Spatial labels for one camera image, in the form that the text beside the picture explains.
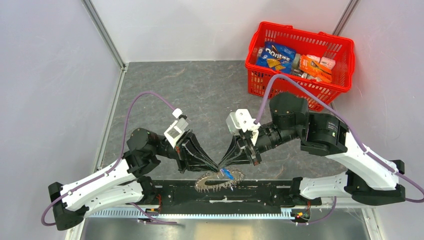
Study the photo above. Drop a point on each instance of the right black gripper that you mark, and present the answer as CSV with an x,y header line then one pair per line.
x,y
243,158

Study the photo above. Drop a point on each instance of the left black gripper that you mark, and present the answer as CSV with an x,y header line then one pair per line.
x,y
182,158

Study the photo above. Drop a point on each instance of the blue-headed key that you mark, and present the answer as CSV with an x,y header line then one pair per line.
x,y
227,174

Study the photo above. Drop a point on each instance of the round keyring disc with keys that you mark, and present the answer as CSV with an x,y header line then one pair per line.
x,y
216,181

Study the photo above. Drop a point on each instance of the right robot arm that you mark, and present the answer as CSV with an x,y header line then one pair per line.
x,y
320,134

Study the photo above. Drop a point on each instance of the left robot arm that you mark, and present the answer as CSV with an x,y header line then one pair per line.
x,y
125,181

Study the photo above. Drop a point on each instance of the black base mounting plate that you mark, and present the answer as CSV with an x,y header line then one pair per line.
x,y
247,197

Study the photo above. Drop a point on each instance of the blue Doritos bag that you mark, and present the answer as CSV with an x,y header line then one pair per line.
x,y
276,57

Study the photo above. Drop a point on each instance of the orange snack box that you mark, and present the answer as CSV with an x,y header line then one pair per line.
x,y
314,69

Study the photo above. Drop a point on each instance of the pink small box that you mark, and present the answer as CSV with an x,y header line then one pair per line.
x,y
327,62

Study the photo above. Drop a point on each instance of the red plastic shopping basket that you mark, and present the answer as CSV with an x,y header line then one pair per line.
x,y
313,45

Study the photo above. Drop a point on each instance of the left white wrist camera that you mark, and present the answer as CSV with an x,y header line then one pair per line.
x,y
176,130

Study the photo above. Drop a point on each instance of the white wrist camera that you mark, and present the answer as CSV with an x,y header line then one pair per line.
x,y
176,130
241,121

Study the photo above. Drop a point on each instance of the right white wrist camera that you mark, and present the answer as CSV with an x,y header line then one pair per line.
x,y
241,121

